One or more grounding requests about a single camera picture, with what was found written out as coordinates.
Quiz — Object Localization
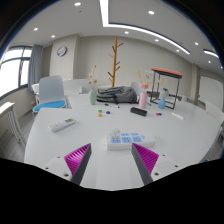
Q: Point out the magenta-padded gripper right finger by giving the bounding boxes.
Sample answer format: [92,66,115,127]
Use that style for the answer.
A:
[131,143,183,186]

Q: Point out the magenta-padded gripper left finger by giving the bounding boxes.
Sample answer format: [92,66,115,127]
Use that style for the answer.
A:
[42,143,92,186]

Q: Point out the small clear white charger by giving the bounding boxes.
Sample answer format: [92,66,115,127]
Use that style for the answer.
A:
[110,128,122,141]

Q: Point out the white power strip blue sockets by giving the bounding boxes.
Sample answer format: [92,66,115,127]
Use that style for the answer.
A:
[105,131,157,151]

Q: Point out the white remote control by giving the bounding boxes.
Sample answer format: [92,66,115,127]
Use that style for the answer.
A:
[48,117,77,133]

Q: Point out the black rectangular case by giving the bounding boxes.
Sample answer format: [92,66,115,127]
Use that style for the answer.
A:
[129,106,148,117]

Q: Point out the blue vase with flowers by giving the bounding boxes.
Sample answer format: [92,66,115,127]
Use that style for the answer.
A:
[155,77,171,110]

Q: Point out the pink vase with flowers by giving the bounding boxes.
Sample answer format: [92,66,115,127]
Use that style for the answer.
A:
[137,69,154,110]

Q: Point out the green vase with dried flowers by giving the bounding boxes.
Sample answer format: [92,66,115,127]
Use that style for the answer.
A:
[86,64,100,106]

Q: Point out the grey backpack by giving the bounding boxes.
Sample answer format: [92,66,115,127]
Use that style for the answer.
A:
[96,85,139,105]

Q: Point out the white chair with blue seat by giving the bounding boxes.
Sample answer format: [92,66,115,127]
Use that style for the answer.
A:
[32,74,69,114]

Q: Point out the whiteboard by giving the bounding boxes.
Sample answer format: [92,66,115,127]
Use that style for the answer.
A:
[198,75,224,111]

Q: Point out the wooden coat rack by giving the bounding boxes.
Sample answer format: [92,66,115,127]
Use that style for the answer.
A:
[107,35,125,88]

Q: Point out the grey curtain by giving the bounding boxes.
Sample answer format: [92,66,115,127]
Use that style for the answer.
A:
[27,44,44,93]

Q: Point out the window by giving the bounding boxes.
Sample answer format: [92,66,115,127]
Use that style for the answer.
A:
[0,46,33,98]

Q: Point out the short ceiling light strip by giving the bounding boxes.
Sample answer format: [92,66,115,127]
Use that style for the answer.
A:
[203,49,220,60]

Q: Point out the long ceiling light strip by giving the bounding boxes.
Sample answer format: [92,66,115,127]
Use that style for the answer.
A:
[99,0,191,55]

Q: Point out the round ceiling spotlights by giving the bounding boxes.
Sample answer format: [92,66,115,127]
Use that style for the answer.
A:
[32,1,214,64]

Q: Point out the black frame orange top stool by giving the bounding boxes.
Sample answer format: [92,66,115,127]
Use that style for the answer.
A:
[149,67,184,110]

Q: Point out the round wall clock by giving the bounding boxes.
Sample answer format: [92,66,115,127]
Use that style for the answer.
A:
[56,45,68,57]

